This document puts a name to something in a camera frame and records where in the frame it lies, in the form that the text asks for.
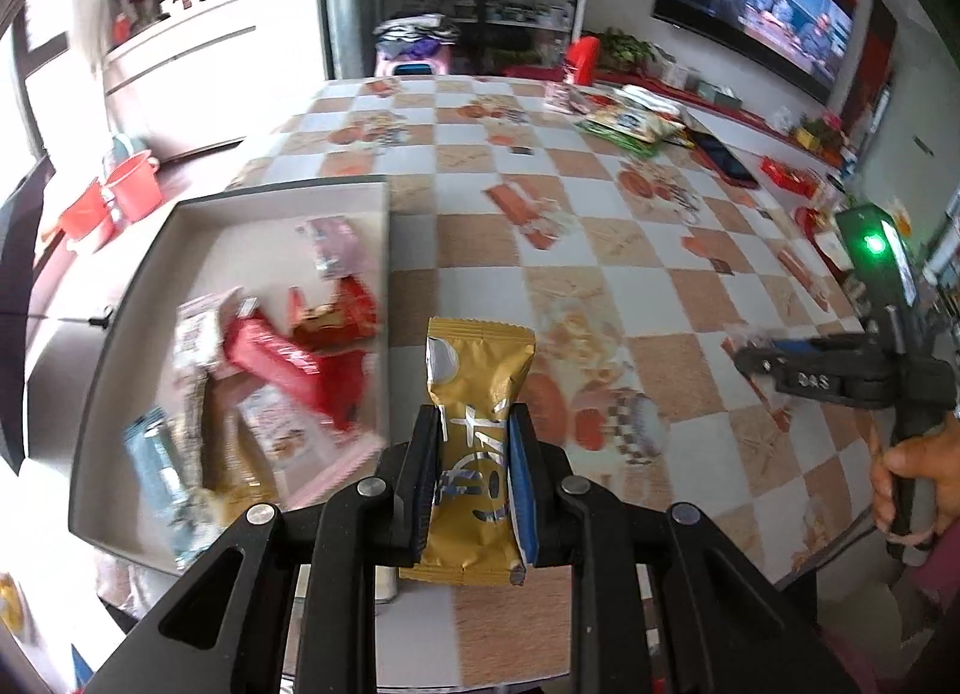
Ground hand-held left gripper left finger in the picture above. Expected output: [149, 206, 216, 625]
[82, 405, 443, 694]

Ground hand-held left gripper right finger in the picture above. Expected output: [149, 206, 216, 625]
[507, 401, 860, 694]

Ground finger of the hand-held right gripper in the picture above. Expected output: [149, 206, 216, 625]
[766, 334, 884, 360]
[724, 347, 891, 404]

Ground large pink snack packet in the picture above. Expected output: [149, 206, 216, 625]
[238, 385, 385, 509]

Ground long red snack packet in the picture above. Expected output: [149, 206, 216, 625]
[223, 314, 377, 434]

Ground red gold-print snack packet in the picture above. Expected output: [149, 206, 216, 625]
[287, 276, 380, 357]

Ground small pink snack packet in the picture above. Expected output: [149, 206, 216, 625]
[298, 214, 362, 284]

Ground grey cardboard box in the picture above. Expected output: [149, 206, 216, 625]
[67, 174, 395, 575]

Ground person's right hand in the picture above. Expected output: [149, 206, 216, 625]
[868, 411, 960, 546]

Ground white red side table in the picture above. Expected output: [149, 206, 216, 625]
[793, 205, 865, 292]

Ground flat red box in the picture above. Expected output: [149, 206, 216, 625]
[760, 156, 820, 198]

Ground colourful goods pile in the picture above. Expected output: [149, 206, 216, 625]
[793, 115, 850, 157]

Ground brown gold snack packet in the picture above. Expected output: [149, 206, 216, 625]
[201, 394, 280, 516]

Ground white red low cabinet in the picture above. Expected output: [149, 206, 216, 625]
[501, 60, 865, 172]

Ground green tissue box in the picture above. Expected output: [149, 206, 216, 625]
[696, 79, 745, 108]

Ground person's pink clothing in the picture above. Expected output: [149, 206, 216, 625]
[821, 525, 960, 694]

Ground light blue snack packet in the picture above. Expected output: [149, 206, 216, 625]
[122, 407, 197, 569]

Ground white pink snack packet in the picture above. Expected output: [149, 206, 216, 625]
[175, 295, 227, 374]

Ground white boxes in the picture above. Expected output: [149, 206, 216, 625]
[658, 55, 700, 89]

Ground cream green snack packet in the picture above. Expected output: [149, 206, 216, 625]
[587, 100, 689, 142]

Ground green potted plant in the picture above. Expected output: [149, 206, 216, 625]
[591, 26, 662, 74]

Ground pink red snack packet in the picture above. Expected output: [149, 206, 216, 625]
[544, 81, 595, 115]

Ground red container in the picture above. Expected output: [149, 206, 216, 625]
[561, 36, 602, 85]

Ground red plastic bucket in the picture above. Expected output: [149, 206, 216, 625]
[57, 176, 122, 254]
[100, 149, 164, 224]

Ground purple stool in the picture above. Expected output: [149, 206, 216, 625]
[376, 38, 455, 77]

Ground striped cloth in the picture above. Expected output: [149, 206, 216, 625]
[373, 14, 460, 44]

